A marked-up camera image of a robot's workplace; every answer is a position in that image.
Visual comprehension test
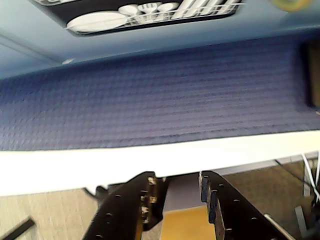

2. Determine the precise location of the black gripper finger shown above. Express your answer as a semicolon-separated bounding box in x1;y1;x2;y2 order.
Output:
84;171;170;240
198;170;296;240

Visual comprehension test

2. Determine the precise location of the blue door with dishwasher sticker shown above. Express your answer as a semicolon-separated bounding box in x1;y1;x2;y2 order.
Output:
0;0;320;65

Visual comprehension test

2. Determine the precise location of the yellow flat board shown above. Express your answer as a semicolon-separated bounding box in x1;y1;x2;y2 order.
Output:
161;206;217;240

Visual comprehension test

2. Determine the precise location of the black flat bar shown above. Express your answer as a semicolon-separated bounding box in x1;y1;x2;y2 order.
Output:
0;216;35;240

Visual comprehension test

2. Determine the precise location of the dark blue textured mat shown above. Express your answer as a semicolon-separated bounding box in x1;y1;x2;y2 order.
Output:
0;37;320;152

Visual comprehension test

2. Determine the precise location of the black box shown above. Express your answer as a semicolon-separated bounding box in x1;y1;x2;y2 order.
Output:
301;39;320;110

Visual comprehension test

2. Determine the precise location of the white cable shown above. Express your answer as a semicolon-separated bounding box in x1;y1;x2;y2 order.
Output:
301;152;320;203

